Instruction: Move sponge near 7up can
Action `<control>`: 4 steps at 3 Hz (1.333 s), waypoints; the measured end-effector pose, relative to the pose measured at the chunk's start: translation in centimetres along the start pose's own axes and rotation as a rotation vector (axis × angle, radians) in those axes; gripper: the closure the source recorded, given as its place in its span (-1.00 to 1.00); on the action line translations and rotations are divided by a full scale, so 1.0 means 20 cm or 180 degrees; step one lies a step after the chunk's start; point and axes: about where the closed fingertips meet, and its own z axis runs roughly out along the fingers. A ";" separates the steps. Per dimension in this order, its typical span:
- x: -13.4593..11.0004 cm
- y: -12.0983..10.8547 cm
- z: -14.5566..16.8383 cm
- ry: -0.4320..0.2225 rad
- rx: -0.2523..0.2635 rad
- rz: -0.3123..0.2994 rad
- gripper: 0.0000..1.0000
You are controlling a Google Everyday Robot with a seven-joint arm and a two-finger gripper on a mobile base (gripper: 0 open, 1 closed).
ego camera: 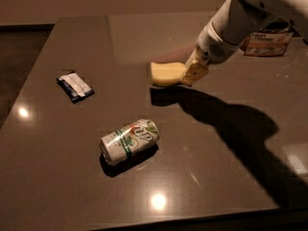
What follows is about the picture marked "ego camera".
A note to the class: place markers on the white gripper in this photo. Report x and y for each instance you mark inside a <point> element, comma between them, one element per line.
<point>212,47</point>

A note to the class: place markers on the yellow sponge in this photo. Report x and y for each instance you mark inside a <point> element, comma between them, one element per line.
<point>168,74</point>

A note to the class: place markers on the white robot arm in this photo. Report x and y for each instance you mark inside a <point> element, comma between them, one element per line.
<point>232,24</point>

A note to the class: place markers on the white green 7up can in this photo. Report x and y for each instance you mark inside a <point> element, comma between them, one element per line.
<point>126,142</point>

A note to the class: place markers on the black-lidded snack jar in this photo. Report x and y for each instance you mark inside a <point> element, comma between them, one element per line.
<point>271,41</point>

